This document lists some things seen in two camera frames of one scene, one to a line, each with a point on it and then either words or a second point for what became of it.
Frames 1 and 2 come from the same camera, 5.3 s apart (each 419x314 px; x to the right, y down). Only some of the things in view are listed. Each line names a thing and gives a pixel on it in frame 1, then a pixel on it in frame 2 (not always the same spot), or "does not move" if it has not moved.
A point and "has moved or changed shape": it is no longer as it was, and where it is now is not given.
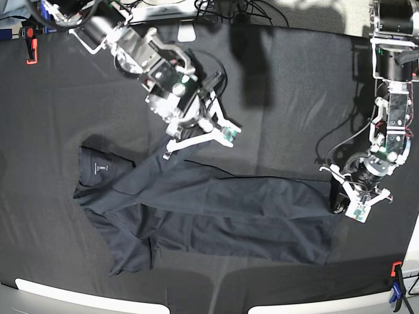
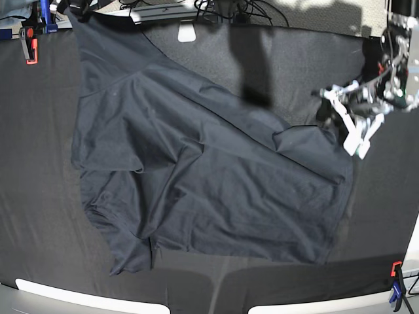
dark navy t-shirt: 163,205 has moved or changed shape
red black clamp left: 32,44 does not move
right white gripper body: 358,209 to 355,142
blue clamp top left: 48,19 does not move
